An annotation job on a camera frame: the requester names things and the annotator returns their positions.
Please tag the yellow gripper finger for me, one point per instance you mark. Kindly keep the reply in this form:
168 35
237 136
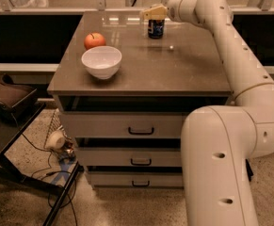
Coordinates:
155 12

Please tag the blue pepsi can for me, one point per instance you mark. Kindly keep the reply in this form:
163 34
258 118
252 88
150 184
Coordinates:
156 29

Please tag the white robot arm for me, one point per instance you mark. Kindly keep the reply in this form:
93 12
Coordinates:
217 140

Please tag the red apple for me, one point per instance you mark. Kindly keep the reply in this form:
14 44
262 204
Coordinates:
94 39

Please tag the white ceramic bowl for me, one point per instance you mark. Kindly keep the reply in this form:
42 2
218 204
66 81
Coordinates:
102 62

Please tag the grey drawer cabinet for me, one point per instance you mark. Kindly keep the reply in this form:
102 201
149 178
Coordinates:
175 74

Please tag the white round device on floor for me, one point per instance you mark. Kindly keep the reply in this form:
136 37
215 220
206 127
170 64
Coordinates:
55 141

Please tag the dark brown headset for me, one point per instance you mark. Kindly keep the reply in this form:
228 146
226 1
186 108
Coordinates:
15 98

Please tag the black side table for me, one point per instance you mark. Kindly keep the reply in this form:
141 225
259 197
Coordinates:
9 133

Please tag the top drawer with black handle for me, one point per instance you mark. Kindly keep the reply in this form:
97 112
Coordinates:
122 125

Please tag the drawer with black handle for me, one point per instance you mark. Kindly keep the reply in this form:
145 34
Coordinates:
122 125
128 157
121 179

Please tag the middle drawer with black handle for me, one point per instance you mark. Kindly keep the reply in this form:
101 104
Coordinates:
128 157

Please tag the wire mesh basket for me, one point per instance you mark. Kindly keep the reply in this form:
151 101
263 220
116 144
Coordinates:
66 152

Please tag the bottom drawer with black handle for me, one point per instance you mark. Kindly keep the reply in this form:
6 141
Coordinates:
121 179

